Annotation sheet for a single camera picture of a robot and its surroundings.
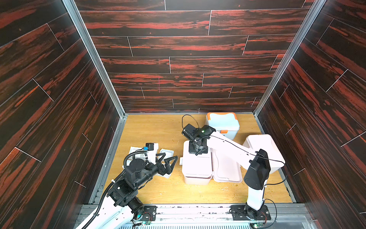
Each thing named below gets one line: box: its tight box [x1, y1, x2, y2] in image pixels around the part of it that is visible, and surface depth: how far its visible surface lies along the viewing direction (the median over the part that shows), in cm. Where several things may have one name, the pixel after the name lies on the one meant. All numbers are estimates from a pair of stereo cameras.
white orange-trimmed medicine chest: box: [205, 112, 240, 140], surface depth 98 cm
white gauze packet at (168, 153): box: [158, 148, 174, 162], surface depth 98 cm
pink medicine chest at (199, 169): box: [182, 140, 243, 185], surface depth 76 cm
